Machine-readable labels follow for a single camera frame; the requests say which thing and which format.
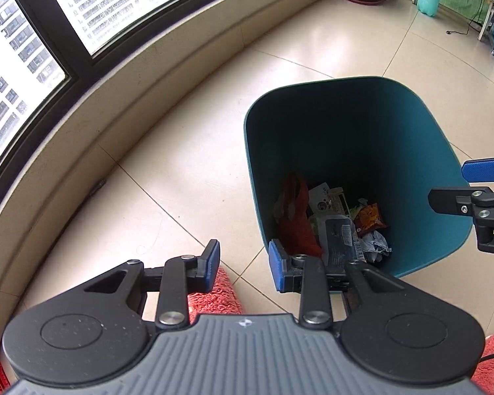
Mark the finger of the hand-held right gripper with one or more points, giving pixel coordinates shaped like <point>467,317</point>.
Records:
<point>448,200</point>
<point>485,169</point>

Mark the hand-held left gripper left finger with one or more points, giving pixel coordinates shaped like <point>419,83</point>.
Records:
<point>212,265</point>

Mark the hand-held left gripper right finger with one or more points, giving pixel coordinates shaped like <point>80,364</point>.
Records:
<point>276,267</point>

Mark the orange plastic bag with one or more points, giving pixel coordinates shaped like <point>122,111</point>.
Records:
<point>296,222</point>

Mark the grey blue packet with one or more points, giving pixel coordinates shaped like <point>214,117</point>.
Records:
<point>337,238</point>

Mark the green white wrapper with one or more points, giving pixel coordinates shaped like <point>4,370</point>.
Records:
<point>356,210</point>

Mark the dark green trash bin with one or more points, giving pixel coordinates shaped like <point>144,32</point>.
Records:
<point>354,131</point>

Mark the black framed window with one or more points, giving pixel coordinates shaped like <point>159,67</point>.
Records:
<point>107,0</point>

